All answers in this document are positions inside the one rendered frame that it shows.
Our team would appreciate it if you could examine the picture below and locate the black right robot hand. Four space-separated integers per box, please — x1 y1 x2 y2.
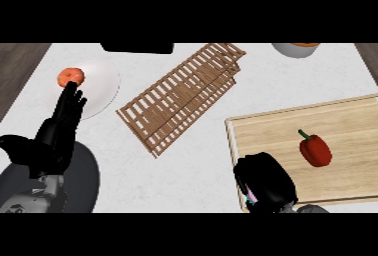
232 151 300 214

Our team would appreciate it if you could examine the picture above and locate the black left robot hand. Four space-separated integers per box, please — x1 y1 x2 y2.
0 80 89 180

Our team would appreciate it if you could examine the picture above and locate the dark grey round tray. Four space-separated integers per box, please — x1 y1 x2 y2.
0 140 102 214

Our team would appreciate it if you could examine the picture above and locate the brown wooden tiered shelf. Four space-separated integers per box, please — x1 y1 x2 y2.
115 43 248 159

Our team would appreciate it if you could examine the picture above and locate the red bell pepper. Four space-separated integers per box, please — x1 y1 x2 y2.
297 129 334 168

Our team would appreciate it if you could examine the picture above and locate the pale wooden cutting board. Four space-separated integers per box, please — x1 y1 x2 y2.
224 93 378 213

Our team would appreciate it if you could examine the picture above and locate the white round plate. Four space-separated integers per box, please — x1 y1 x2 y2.
49 59 121 121

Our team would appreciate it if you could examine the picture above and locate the black appliance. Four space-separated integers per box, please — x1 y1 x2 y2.
99 42 176 55

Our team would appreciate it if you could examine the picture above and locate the grey bowl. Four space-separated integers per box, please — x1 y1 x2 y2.
270 42 322 60

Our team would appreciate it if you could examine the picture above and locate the orange food in bowl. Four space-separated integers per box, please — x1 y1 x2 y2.
289 42 322 48

